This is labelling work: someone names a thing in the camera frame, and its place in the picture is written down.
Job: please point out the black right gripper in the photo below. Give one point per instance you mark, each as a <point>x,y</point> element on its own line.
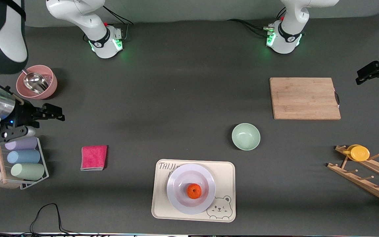
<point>21,114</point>

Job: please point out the white round plate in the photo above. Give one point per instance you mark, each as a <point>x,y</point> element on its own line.
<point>189,172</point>

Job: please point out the orange fruit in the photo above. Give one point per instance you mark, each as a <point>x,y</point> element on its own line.
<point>194,191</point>

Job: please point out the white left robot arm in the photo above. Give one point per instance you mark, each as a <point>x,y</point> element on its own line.
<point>288,39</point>

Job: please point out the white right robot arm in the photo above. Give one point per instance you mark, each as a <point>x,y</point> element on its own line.
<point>8,36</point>

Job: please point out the purple cup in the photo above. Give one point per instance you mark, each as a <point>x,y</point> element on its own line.
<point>23,144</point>

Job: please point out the metal scoop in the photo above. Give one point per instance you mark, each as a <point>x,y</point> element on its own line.
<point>35,81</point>

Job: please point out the pink bowl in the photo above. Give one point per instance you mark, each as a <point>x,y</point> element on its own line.
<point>53,82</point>

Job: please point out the blue cup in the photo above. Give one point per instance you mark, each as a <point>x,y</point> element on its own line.
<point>23,156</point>

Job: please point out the black board hanging loop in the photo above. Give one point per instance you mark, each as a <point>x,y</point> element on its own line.
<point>338,98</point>

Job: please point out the green cup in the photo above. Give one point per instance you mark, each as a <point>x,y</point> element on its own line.
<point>27,171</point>

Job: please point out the pink folded cloth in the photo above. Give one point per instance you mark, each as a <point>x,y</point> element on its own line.
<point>94,158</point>

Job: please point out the wooden cutting board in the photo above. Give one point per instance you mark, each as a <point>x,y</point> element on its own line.
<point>303,98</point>

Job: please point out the yellow cup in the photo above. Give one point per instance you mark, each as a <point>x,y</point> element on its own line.
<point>360,153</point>

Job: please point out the wooden peg drying rack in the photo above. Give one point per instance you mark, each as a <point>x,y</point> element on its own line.
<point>367,184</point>

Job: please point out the pale green bowl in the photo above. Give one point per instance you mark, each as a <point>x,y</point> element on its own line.
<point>245,136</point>

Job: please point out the beige bear print tray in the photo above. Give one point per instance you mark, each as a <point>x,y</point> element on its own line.
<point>225,174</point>

